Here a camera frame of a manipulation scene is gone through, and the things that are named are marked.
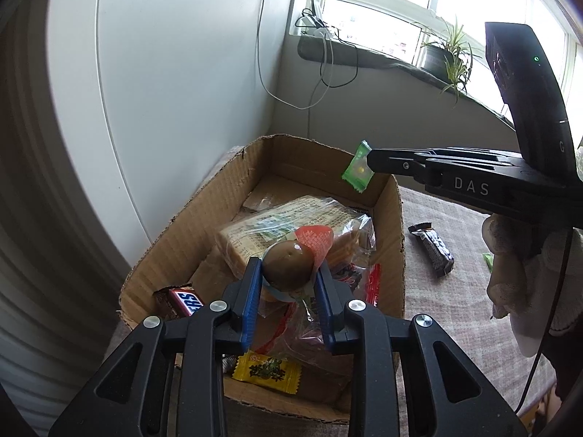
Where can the braised egg packet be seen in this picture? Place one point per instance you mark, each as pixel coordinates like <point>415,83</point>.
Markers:
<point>287,264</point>

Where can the black patterned candy bar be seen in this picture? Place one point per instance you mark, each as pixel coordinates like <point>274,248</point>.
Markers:
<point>435,248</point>

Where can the yellow candy packet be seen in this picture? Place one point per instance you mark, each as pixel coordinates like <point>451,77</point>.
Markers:
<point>268,371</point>

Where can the grey ribbed panel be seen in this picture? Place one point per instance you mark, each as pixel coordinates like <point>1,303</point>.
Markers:
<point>27,236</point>

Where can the white cabinet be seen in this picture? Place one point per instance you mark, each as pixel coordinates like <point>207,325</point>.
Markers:
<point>182,77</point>

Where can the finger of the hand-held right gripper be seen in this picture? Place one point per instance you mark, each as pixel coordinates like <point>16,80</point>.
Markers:
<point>391,161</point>

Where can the sliced bread packet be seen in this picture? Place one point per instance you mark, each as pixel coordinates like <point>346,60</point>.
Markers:
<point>259,232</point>

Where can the person's right hand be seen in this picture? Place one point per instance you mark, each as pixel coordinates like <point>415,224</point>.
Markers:
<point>519,273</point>

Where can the person's right forearm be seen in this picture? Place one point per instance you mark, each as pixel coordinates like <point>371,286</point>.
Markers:
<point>569,364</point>

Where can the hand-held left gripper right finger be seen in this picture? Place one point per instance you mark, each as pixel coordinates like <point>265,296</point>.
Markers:
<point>325,312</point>

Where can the bright green candy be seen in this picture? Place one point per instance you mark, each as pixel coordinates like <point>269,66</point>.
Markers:
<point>360,167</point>

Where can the brown chocolate bar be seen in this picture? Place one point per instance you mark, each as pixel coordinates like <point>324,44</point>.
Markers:
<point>348,275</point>
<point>182,302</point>

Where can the clear packet with red seal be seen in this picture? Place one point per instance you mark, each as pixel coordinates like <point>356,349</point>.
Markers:
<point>373,282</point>

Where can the potted green plant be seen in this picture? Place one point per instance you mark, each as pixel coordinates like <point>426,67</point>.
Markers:
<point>448,54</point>

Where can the grey-green windowsill cloth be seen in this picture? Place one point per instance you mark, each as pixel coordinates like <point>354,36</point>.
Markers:
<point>364,57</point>

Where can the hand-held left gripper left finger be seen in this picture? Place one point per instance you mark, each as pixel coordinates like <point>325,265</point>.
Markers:
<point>250,302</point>

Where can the clear packet of brown meat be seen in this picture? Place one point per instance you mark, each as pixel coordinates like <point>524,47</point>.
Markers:
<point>300,334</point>

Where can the brown cardboard box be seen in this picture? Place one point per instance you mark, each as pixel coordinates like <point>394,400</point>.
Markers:
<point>291,154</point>

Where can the white power adapter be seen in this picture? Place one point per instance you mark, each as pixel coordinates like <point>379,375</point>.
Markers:
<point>316,20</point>

